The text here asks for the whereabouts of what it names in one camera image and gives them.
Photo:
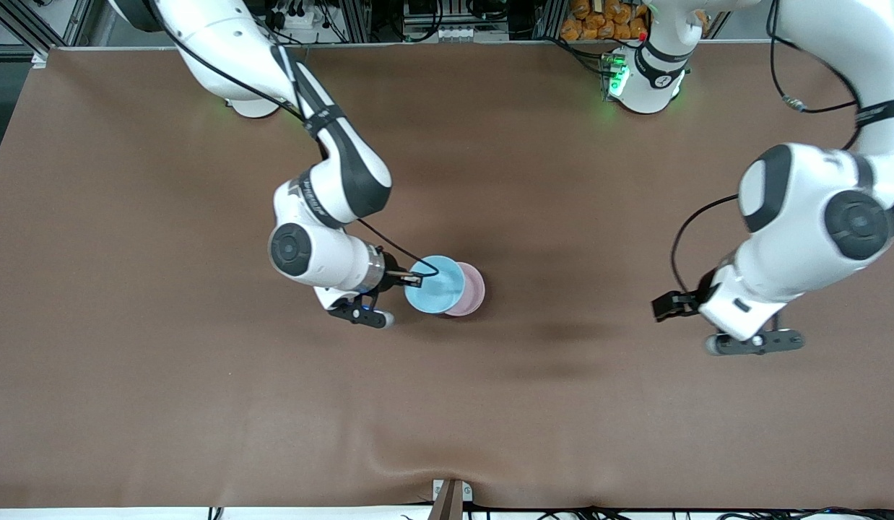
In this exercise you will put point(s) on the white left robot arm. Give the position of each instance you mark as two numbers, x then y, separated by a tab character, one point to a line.
815	217

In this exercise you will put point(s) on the white power strip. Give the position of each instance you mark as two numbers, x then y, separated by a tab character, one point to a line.
295	18

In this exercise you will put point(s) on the pink bowl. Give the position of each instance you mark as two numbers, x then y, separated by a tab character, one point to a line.
474	289

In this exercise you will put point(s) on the orange snack packets bag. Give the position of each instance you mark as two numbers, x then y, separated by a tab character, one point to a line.
606	22

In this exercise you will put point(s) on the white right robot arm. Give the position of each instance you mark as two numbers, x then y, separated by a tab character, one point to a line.
339	180

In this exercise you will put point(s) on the aluminium frame profile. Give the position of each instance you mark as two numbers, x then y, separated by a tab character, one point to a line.
28	25

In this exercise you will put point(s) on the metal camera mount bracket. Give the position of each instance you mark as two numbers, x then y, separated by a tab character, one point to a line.
451	498

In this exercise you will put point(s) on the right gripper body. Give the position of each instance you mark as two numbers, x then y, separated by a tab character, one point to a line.
390	268

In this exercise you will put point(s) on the brown table mat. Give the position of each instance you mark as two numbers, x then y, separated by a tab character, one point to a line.
447	404

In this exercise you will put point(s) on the blue bowl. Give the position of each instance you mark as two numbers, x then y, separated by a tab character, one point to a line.
436	287

